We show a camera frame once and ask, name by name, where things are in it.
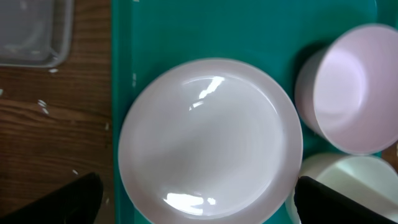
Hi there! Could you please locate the large white plate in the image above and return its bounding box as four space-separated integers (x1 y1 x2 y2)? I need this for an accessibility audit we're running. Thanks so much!
118 59 303 223

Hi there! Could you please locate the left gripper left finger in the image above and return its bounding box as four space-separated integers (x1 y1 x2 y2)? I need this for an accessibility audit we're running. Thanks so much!
1 172 103 224

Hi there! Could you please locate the white bowl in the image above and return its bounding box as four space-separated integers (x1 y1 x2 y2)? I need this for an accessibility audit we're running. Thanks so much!
294 24 397 155

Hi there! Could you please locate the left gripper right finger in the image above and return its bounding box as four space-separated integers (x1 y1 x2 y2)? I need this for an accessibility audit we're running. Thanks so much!
294 176 396 224

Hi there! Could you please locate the teal serving tray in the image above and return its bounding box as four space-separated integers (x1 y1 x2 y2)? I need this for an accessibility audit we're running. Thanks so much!
111 0 398 224

